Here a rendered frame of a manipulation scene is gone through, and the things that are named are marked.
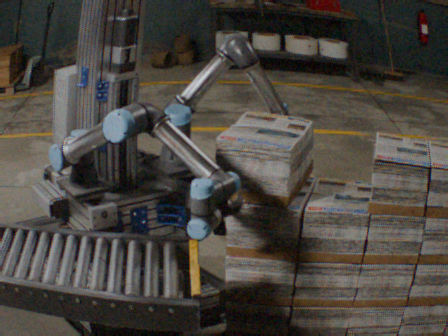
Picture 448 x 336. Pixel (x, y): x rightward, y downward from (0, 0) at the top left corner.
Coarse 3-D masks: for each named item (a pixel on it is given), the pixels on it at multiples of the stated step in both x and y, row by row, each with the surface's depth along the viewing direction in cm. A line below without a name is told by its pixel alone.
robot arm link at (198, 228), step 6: (192, 216) 274; (216, 216) 280; (192, 222) 272; (198, 222) 271; (204, 222) 272; (210, 222) 274; (216, 222) 279; (192, 228) 272; (198, 228) 271; (204, 228) 271; (210, 228) 273; (192, 234) 273; (198, 234) 272; (204, 234) 271; (210, 234) 275
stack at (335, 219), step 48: (336, 192) 319; (240, 240) 313; (288, 240) 308; (336, 240) 303; (384, 240) 297; (432, 240) 291; (240, 288) 320; (288, 288) 315; (336, 288) 310; (384, 288) 304; (432, 288) 297
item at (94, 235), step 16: (0, 224) 279; (16, 224) 282; (0, 240) 280; (64, 240) 280; (80, 240) 280; (96, 240) 280; (112, 240) 280; (128, 240) 280; (144, 240) 281; (160, 240) 281; (176, 240) 282; (48, 256) 282; (144, 256) 283; (160, 256) 283
